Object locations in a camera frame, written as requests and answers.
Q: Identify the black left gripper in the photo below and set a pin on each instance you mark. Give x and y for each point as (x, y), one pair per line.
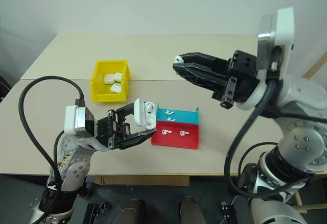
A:
(110, 132)

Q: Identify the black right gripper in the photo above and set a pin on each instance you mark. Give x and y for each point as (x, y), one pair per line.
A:
(241, 83)

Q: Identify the white earbud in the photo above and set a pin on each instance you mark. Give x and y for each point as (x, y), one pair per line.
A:
(164, 132)
(149, 106)
(182, 133)
(168, 112)
(178, 59)
(169, 119)

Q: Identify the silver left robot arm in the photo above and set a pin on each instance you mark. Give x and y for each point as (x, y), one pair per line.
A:
(76, 168)

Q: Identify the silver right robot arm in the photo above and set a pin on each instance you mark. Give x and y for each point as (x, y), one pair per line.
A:
(299, 142)

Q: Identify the yellow plastic bin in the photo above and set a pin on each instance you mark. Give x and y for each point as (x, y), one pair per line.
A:
(95, 91)

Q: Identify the blue plastic tray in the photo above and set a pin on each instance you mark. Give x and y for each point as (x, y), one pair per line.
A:
(189, 117)

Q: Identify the brown panel under table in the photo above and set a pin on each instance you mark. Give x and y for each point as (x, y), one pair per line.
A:
(143, 180)

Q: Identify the red plastic tray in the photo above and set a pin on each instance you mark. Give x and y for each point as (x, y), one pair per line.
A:
(186, 142)

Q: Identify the dark brown rounded shape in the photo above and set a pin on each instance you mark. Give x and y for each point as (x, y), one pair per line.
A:
(191, 211)
(130, 212)

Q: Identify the light wooden beam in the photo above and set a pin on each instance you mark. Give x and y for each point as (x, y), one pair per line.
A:
(316, 67)

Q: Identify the dark object beside table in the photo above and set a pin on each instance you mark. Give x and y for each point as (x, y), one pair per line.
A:
(3, 88)

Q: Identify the light wooden stand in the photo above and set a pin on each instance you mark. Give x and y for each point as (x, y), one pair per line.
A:
(299, 199)

